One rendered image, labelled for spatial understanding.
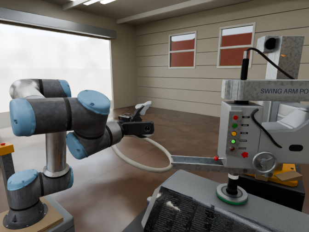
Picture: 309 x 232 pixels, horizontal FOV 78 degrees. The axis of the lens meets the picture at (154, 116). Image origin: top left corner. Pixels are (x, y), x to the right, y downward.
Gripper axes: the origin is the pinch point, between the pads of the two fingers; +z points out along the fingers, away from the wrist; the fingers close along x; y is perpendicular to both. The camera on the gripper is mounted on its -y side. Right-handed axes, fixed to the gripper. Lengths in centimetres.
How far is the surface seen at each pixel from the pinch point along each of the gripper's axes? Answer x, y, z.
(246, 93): -2, -22, 60
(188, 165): 47, 8, 43
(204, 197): 76, 0, 53
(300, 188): 92, -55, 129
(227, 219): 80, -19, 46
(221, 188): 72, -8, 64
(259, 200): 79, -32, 76
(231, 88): -5, -14, 58
